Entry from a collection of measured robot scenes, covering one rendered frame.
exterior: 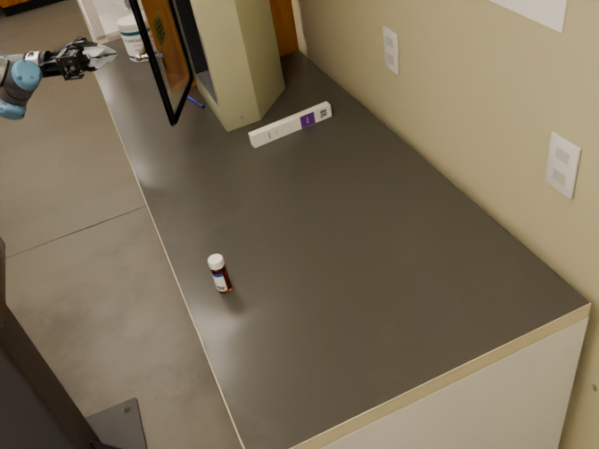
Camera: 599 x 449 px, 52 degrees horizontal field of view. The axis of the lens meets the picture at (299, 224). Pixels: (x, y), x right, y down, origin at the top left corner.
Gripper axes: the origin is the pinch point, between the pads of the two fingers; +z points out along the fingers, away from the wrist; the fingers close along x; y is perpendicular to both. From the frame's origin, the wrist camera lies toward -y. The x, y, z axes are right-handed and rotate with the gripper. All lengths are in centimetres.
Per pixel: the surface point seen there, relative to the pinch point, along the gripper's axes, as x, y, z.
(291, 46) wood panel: -24, -43, 45
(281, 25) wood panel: -15, -42, 43
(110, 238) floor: -120, -58, -64
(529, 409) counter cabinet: -53, 87, 101
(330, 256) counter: -26, 64, 61
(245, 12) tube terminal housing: 5.7, -2.3, 40.2
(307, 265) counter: -26, 67, 56
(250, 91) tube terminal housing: -15.6, 2.6, 37.6
